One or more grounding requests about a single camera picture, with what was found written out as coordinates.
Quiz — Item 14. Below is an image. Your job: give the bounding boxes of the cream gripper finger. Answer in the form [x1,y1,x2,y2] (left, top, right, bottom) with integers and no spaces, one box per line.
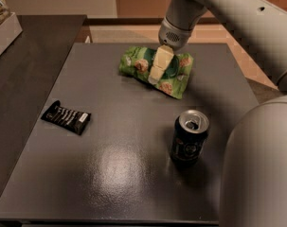
[148,45,174,85]

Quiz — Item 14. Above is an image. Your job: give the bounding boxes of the green rice chip bag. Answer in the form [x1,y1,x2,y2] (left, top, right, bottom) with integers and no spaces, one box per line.
[119,46,193,99]

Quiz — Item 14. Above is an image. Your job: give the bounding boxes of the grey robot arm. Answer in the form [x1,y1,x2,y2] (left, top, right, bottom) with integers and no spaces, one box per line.
[158,0,287,227]

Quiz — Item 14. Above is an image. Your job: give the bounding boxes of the black rxbar chocolate bar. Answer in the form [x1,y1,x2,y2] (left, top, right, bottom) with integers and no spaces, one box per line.
[41,100,91,135]

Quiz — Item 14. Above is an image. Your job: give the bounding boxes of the dark soda can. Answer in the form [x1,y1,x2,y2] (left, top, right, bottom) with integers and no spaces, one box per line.
[170,110,209,165]

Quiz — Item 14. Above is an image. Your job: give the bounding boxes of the dark side table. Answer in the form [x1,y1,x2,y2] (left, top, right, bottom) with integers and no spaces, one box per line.
[0,15,86,197]

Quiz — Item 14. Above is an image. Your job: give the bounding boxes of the white snack box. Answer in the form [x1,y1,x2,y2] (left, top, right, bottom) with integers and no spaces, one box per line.
[0,0,23,56]

